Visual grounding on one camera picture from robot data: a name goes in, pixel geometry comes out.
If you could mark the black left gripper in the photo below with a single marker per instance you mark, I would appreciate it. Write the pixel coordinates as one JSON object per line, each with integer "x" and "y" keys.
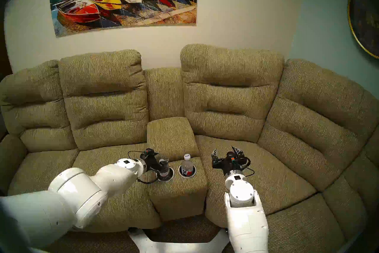
{"x": 151, "y": 164}

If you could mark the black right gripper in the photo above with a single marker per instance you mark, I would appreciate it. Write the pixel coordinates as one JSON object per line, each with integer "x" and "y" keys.
{"x": 229, "y": 166}

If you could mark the clear bottle red-banded label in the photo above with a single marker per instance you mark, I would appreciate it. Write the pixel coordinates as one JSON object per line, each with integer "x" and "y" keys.
{"x": 165, "y": 175}

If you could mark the white-capped bottle red blue label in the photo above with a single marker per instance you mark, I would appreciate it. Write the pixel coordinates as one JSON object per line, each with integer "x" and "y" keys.
{"x": 187, "y": 166}

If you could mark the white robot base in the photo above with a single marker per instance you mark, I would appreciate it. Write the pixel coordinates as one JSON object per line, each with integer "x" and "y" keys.
{"x": 177, "y": 246}

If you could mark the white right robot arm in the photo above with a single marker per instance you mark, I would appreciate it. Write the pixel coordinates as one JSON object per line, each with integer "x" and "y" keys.
{"x": 245, "y": 219}

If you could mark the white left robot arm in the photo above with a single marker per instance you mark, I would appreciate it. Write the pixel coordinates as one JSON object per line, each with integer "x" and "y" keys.
{"x": 77, "y": 193}

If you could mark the metal-rimmed cup holder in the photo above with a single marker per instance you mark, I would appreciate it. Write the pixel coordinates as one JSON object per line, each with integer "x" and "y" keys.
{"x": 170, "y": 179}
{"x": 194, "y": 173}

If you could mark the green fabric sofa console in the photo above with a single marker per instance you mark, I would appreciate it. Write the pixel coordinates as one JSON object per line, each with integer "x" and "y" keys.
{"x": 171, "y": 136}

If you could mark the green fabric sectional sofa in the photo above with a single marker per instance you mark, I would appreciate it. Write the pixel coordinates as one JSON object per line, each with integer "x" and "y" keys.
{"x": 103, "y": 113}

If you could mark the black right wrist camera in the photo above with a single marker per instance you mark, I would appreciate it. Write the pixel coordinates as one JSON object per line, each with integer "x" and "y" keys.
{"x": 231, "y": 158}

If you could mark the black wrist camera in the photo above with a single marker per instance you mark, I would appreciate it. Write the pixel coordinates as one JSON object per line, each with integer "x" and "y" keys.
{"x": 151, "y": 152}
{"x": 231, "y": 158}

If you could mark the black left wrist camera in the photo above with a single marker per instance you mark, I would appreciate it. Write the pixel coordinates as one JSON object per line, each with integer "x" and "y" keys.
{"x": 151, "y": 152}

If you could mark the round gold-rimmed wall clock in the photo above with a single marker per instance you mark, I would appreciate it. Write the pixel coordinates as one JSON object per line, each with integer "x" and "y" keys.
{"x": 365, "y": 21}

